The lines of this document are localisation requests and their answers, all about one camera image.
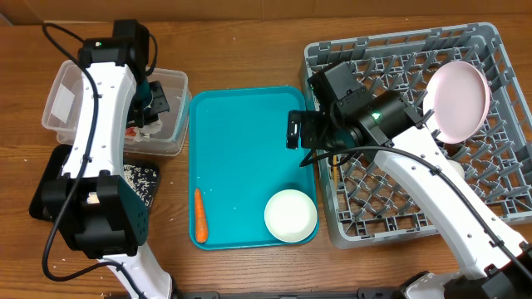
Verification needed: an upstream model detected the food scraps pile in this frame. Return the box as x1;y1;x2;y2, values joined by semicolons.
124;164;159;210

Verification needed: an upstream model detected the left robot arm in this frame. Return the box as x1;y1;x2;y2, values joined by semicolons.
41;19;180;298

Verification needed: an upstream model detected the red snack wrapper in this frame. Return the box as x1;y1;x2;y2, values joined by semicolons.
126;127;137;137

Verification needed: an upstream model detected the grey dishwasher rack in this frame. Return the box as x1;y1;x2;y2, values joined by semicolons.
298;23;531;254

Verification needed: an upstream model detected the teal serving tray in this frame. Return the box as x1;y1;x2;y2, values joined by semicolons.
189;86;317;251

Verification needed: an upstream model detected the yellow chopstick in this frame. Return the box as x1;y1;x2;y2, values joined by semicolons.
332;155;339;189

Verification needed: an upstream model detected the black plastic tray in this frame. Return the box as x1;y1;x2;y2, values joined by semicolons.
28;144;161;222

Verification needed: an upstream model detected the white cup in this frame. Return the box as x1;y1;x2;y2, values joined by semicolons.
448;159;465;179

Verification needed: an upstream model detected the small white plate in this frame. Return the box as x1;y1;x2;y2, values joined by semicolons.
264;189;318;243

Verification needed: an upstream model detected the large pink plate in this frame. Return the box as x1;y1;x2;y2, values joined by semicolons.
422;61;490;144

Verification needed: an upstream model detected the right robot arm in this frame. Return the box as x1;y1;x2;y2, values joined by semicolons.
287;61;531;299

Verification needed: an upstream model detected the white napkin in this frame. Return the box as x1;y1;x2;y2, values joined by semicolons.
138;120;163;138

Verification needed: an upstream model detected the orange carrot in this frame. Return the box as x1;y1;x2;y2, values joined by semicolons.
194;188;209;243

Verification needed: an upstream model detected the clear plastic bin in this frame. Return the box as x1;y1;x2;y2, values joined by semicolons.
42;60;191;156

